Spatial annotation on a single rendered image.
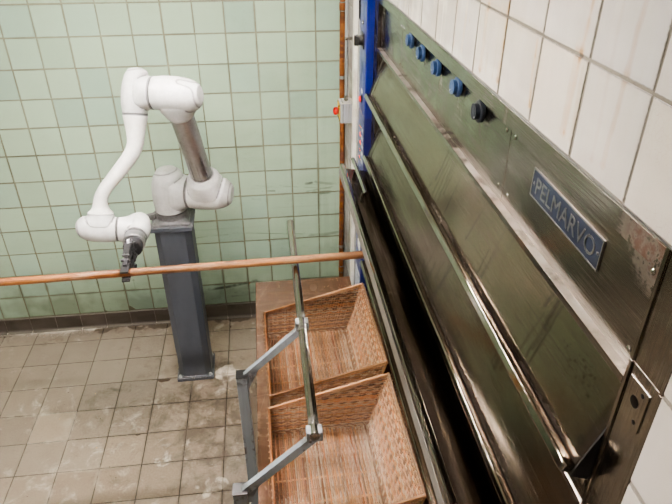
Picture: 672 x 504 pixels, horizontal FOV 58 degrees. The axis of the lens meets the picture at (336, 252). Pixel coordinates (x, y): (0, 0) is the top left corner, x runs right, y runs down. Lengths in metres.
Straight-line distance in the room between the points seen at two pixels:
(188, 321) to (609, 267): 2.73
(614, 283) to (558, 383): 0.22
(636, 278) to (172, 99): 2.00
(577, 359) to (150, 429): 2.72
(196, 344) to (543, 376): 2.63
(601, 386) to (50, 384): 3.32
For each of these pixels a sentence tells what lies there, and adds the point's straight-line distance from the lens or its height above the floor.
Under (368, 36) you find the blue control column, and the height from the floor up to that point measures 1.93.
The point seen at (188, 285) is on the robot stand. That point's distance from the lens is 3.24.
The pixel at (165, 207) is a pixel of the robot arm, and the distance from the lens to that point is 3.04.
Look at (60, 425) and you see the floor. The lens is 3.62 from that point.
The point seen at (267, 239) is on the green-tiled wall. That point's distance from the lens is 3.75.
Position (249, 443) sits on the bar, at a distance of 2.45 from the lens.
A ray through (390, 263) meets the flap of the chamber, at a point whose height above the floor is 1.41.
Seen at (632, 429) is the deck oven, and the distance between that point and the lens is 0.89.
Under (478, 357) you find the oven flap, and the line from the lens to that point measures 1.42.
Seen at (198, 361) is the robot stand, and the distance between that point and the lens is 3.56.
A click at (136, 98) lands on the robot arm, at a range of 2.58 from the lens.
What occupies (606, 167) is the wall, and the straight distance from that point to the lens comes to 0.88.
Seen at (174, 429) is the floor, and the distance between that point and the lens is 3.41.
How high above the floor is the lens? 2.45
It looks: 32 degrees down
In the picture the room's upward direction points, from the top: straight up
